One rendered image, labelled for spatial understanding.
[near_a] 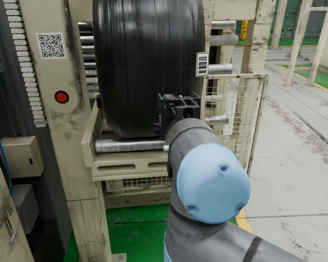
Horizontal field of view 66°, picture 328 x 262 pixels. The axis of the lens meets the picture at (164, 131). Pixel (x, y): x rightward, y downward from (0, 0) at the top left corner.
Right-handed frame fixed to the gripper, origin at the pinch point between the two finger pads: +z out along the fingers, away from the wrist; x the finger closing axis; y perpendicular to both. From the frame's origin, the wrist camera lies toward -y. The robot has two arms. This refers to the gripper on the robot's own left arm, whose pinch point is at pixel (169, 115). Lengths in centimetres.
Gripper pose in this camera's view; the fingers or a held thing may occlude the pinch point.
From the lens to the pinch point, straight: 59.4
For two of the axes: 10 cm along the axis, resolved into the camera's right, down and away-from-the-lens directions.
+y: -0.1, -9.4, -3.5
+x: -9.9, 0.6, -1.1
